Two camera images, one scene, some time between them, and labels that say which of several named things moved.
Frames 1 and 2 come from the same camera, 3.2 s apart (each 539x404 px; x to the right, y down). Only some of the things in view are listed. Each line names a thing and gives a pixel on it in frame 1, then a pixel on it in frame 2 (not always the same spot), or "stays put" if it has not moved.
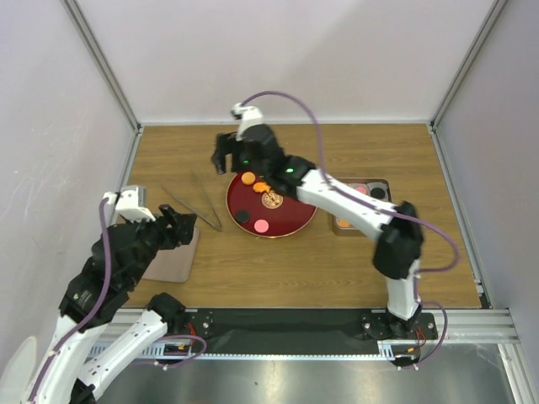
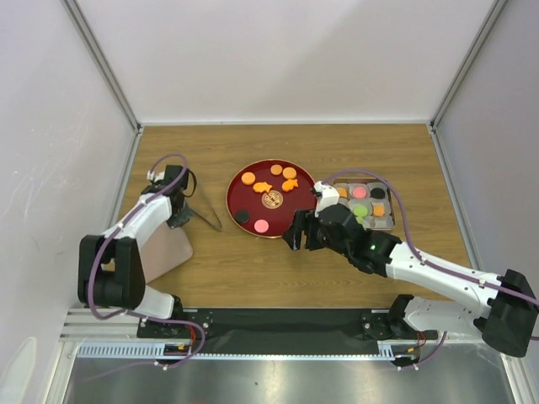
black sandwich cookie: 377,193 stays put
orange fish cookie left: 261,187 stays put
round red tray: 259,211 stays put
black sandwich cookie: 242,216 stays put
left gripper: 181,231 -> 181,220
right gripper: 226,144 -> 292,235
